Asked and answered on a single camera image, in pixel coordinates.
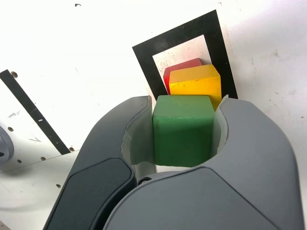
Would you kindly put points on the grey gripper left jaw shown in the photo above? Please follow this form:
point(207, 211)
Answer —
point(96, 167)

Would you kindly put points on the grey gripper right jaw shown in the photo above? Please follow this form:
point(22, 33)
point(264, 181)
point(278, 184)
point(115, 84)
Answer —
point(239, 179)

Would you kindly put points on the green cube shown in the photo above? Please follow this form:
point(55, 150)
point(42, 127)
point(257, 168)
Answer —
point(182, 134)

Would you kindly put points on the yellow cube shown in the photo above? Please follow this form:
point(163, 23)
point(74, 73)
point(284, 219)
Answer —
point(194, 83)

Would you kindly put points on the red cube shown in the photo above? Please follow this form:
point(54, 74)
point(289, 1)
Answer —
point(184, 64)

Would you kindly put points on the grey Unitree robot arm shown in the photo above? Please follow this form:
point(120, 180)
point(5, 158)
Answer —
point(4, 143)

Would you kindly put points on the black tape square outline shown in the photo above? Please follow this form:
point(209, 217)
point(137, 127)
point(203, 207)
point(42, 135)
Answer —
point(144, 60)

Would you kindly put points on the black tape strip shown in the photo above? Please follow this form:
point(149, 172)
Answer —
point(36, 115)

